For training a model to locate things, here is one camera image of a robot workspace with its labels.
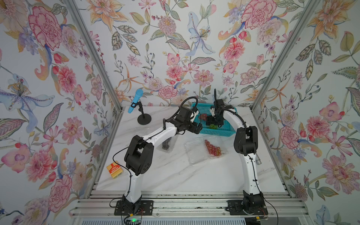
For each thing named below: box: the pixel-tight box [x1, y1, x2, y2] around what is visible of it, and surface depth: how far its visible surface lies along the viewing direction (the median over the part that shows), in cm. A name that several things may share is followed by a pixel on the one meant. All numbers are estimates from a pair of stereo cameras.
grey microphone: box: [255, 152, 263, 165], surface depth 92 cm
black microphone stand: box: [136, 101, 152, 125], surface depth 115 cm
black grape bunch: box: [162, 139, 171, 150], surface depth 95 cm
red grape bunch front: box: [204, 139, 222, 157], surface depth 95 cm
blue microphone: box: [127, 88, 144, 114], surface depth 99 cm
